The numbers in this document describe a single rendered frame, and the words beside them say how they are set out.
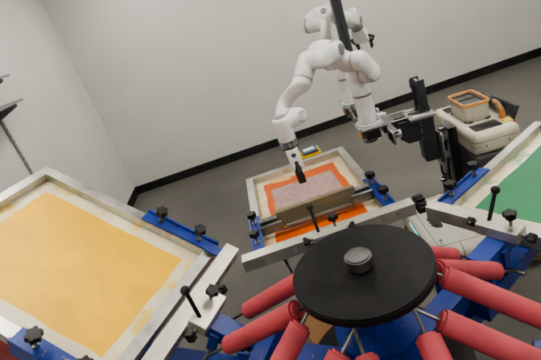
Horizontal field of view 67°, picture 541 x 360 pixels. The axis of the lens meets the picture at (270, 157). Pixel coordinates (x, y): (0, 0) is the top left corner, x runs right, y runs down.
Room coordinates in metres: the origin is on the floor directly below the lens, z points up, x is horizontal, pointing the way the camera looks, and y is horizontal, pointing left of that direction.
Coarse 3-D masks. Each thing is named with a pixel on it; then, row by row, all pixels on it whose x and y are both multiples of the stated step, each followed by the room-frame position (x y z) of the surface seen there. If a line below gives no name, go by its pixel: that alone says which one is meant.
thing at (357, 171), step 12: (312, 156) 2.17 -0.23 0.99; (324, 156) 2.14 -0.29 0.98; (336, 156) 2.14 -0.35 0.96; (348, 156) 2.01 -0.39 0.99; (276, 168) 2.18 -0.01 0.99; (288, 168) 2.14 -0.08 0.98; (360, 168) 1.83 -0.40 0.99; (252, 180) 2.13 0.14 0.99; (264, 180) 2.14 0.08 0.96; (360, 180) 1.74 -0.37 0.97; (252, 192) 1.98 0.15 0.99; (252, 204) 1.85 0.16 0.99; (264, 240) 1.53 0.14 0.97
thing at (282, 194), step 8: (272, 184) 2.07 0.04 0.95; (280, 184) 2.03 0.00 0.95; (288, 184) 2.00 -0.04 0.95; (296, 184) 1.97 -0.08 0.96; (272, 192) 1.97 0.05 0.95; (280, 192) 1.94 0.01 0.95; (288, 192) 1.91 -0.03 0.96; (296, 192) 1.88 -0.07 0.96; (304, 192) 1.85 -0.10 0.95; (272, 200) 1.89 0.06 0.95; (280, 200) 1.86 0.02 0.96; (288, 200) 1.83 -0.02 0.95; (296, 200) 1.80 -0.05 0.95; (304, 200) 1.78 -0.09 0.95; (272, 208) 1.81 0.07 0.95; (280, 208) 1.78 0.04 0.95; (304, 224) 1.57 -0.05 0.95; (312, 224) 1.55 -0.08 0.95; (320, 224) 1.52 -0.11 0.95; (280, 232) 1.57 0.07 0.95; (288, 232) 1.55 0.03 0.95; (296, 232) 1.53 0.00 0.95; (304, 232) 1.51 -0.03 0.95; (280, 240) 1.51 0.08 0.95
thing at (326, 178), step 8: (320, 168) 2.06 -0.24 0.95; (328, 168) 2.02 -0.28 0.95; (336, 168) 1.99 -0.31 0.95; (312, 176) 1.99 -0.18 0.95; (320, 176) 1.96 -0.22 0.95; (328, 176) 1.93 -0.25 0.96; (336, 176) 1.90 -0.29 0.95; (304, 184) 1.93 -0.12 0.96; (312, 184) 1.90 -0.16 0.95; (320, 184) 1.87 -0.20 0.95; (328, 184) 1.84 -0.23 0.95; (336, 184) 1.82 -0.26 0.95; (344, 184) 1.79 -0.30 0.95; (312, 192) 1.82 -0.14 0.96; (320, 192) 1.79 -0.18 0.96; (352, 208) 1.56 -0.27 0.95; (360, 208) 1.54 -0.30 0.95; (344, 216) 1.52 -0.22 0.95; (352, 216) 1.50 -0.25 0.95; (328, 224) 1.50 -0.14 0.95
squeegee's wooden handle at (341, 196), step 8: (352, 184) 1.57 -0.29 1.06; (328, 192) 1.57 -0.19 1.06; (336, 192) 1.56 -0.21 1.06; (344, 192) 1.55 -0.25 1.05; (352, 192) 1.55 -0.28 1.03; (312, 200) 1.56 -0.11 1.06; (320, 200) 1.55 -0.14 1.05; (328, 200) 1.55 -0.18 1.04; (336, 200) 1.55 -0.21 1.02; (344, 200) 1.55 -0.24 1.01; (288, 208) 1.56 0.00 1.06; (296, 208) 1.55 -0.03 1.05; (304, 208) 1.55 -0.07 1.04; (320, 208) 1.55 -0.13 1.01; (328, 208) 1.55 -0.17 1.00; (280, 216) 1.55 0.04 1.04; (288, 216) 1.55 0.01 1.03; (296, 216) 1.55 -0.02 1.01; (304, 216) 1.55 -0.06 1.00
